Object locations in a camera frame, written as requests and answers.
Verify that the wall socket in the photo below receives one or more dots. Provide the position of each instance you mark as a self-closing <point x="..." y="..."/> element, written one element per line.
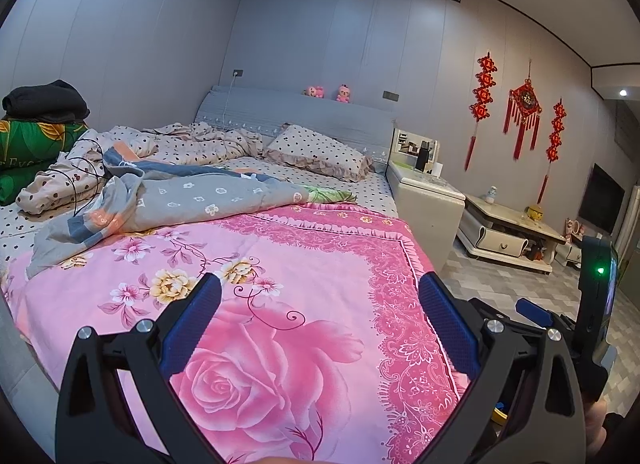
<point x="238" y="73"/>

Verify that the white picture frame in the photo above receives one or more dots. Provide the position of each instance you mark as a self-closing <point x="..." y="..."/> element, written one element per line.
<point x="405" y="147"/>

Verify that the cream television stand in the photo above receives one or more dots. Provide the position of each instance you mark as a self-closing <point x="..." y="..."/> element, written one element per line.
<point x="573" y="254"/>

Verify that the black folded cloth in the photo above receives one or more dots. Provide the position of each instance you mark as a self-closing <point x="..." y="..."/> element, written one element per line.
<point x="45" y="99"/>

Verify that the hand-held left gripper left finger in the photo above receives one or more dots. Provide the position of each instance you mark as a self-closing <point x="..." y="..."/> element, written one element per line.
<point x="190" y="326"/>

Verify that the black bin with yellow rim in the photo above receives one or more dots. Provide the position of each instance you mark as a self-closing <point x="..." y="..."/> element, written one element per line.
<point x="500" y="415"/>

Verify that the pink floral blanket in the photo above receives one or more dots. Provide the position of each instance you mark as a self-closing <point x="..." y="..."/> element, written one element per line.
<point x="280" y="344"/>

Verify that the grey wall switch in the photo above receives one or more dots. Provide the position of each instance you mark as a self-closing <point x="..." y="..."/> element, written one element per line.
<point x="390" y="94"/>

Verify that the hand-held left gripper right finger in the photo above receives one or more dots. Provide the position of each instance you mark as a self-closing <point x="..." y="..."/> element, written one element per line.
<point x="447" y="326"/>

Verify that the person's right hand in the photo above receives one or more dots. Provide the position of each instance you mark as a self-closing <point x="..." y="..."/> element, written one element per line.
<point x="595" y="429"/>

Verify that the grey padded bed headboard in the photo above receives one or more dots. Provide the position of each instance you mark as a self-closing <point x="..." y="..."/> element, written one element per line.
<point x="300" y="114"/>

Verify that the black television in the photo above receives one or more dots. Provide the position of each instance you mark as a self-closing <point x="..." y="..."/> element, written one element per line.
<point x="602" y="199"/>

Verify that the yellow pot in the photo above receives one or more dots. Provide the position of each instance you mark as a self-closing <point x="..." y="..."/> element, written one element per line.
<point x="535" y="212"/>

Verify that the beige polka dot duvet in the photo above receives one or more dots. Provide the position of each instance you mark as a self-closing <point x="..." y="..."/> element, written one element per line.
<point x="200" y="144"/>

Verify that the polka dot bed sheet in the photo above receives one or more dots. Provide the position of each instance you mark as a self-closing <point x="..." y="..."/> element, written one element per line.
<point x="15" y="229"/>

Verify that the pink toys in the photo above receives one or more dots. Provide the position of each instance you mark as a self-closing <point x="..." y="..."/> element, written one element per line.
<point x="571" y="228"/>

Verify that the cream tv console table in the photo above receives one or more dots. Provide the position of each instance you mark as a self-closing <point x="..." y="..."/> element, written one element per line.
<point x="505" y="214"/>

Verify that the green folded quilt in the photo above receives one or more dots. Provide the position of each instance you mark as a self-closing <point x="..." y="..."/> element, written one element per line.
<point x="25" y="144"/>

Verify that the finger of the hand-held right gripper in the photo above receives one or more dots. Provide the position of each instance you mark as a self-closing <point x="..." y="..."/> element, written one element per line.
<point x="532" y="309"/>

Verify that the grey floral quilt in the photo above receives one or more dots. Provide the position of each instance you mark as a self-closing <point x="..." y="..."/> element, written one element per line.
<point x="200" y="194"/>

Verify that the red knot strand decoration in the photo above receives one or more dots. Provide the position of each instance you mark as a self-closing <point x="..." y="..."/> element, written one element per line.
<point x="557" y="129"/>
<point x="482" y="89"/>

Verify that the cream nightstand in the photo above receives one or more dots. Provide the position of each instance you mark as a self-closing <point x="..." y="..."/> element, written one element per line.
<point x="425" y="214"/>

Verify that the polka dot pillow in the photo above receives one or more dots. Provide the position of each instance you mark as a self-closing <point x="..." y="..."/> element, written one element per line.
<point x="320" y="149"/>

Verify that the pink doll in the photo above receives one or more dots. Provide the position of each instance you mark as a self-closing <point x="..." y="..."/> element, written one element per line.
<point x="343" y="93"/>
<point x="315" y="91"/>

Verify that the black bottle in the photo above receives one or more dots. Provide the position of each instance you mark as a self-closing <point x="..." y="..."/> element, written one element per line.
<point x="422" y="157"/>

